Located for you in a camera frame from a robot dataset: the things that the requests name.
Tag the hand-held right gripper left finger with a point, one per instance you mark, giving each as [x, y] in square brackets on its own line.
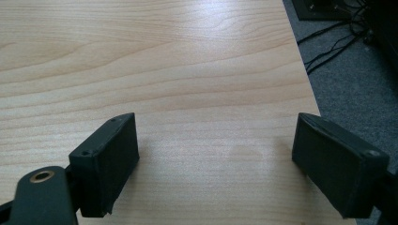
[104, 165]

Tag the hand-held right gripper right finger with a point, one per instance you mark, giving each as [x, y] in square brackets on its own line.
[334, 168]

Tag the dark flat base plate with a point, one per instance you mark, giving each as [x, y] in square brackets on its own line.
[319, 9]

